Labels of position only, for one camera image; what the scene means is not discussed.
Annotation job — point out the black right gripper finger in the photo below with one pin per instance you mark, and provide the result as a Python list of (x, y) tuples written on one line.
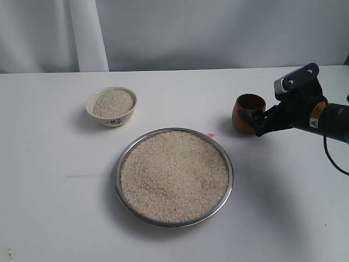
[(273, 120), (253, 118)]

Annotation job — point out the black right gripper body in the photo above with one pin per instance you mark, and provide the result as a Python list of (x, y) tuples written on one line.
[(304, 106)]

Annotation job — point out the brown wooden cup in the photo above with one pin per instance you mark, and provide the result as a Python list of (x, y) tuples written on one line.
[(246, 102)]

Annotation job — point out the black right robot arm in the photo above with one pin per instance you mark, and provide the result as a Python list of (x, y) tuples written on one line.
[(334, 122)]

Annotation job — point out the steel tray of rice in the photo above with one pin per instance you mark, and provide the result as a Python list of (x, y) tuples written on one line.
[(174, 177)]

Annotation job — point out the ceramic bowl of rice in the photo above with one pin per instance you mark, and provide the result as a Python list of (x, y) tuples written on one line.
[(112, 106)]

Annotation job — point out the white curtain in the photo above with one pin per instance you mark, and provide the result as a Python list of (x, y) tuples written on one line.
[(51, 37)]

